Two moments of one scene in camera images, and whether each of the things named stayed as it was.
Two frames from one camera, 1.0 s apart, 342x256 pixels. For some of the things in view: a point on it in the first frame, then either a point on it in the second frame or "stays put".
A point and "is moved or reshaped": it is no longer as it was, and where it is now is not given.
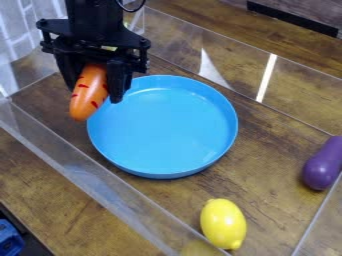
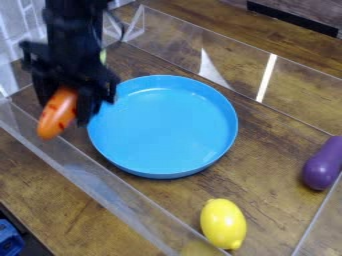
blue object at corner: [11, 240] stays put
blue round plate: [172, 131] stays put
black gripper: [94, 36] → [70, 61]
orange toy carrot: [90, 92] is moved or reshaped
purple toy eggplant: [323, 169] stays put
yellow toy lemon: [224, 223] stays put
